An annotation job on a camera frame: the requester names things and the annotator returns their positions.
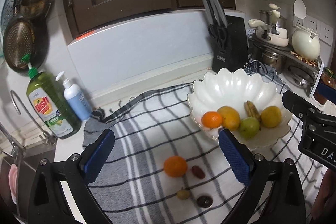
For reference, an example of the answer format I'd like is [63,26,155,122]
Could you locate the white wall power sockets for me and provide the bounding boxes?
[293,14,334,46]

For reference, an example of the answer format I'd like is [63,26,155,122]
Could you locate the metal corner shelf rack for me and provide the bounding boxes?
[248,35,323,97]

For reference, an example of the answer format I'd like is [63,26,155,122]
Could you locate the yellow mango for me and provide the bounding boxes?
[217,106,240,131]

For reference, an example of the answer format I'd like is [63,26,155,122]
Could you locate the grey knife handles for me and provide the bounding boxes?
[202,0,228,28]

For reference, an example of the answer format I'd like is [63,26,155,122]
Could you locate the white scalloped fruit bowl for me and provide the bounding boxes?
[187,68,292,151]

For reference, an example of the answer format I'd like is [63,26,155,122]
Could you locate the glass pot lid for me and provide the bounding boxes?
[288,65,314,88]

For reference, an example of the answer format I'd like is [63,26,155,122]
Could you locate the orange mandarin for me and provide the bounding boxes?
[201,111,223,128]
[163,156,188,177]

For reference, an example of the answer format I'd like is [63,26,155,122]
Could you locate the black knife block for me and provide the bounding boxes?
[212,16,248,73]

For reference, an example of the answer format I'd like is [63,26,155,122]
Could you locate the white rice paddle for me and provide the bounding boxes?
[293,0,306,19]

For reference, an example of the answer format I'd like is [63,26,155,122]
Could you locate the blue pump bottle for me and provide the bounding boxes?
[55,71,92,121]

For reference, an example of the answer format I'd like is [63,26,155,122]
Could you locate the green apple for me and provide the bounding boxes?
[238,117,260,139]

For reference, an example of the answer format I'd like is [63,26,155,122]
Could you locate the chrome sink faucet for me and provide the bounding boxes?
[1,90,57,147]

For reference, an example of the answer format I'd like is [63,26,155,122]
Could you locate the cream ceramic pot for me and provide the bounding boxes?
[291,24,320,61]

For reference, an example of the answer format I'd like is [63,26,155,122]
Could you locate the black kitchen scissors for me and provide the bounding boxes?
[208,24,228,52]

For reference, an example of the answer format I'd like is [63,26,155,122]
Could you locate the checkered kitchen towel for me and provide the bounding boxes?
[82,60,329,224]

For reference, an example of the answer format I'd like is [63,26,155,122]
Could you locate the steel stock pot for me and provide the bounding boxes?
[252,43,287,74]

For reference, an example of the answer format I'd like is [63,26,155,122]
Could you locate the amber sauce jar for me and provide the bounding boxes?
[313,67,336,105]

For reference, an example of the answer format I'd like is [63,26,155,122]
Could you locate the large yellow orange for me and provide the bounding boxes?
[260,106,282,128]

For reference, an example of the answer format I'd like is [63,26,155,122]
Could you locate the green dish soap bottle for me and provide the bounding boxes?
[21,54,81,139]

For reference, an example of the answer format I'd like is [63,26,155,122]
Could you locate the small tan longan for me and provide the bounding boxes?
[177,188,191,201]

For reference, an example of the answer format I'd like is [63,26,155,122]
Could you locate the spotted small banana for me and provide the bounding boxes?
[244,101,261,123]

